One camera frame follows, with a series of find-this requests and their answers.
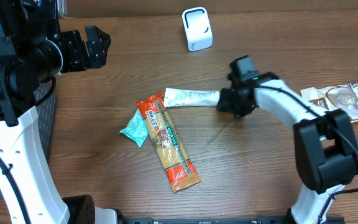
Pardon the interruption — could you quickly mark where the white tube gold cap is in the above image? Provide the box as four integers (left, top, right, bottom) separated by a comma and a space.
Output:
163, 88, 220, 108

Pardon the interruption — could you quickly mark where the orange spaghetti pack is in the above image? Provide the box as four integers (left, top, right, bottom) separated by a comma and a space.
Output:
136, 93, 202, 192

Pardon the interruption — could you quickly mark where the teal snack packet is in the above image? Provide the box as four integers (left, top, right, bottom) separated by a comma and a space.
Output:
119, 109, 149, 147

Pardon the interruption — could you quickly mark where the beige clear food pouch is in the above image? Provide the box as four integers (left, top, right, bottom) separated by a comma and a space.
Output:
300, 81, 358, 123

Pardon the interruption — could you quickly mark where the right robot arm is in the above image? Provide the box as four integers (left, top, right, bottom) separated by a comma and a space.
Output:
217, 55, 358, 223

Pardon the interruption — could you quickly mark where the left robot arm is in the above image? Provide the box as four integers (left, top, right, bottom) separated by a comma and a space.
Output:
0, 0, 119, 223

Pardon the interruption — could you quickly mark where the white barcode scanner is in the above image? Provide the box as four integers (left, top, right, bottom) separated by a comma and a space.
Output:
181, 6, 213, 52

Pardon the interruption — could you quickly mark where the grey plastic mesh basket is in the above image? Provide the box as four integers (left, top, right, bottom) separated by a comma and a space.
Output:
0, 82, 58, 205

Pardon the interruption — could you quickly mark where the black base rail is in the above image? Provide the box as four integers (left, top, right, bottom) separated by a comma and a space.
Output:
116, 216, 346, 224

